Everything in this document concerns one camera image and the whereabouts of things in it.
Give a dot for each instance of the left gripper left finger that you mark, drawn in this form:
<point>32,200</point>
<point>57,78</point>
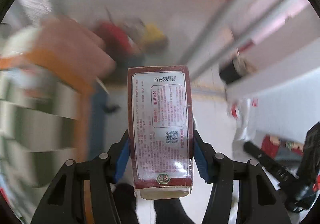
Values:
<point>64,199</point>

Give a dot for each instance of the red and white carton box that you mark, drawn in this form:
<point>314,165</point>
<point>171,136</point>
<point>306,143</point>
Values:
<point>160,119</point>

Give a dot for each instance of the blue cabinet panel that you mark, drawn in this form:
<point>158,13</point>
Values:
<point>96,137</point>

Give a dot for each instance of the large clear water bottle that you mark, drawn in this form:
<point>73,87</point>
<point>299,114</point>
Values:
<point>245,112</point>

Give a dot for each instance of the black bucket with mop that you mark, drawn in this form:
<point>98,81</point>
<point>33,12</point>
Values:
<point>236,69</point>

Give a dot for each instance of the sliding glass door frame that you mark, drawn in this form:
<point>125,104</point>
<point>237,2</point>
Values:
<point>231,26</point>

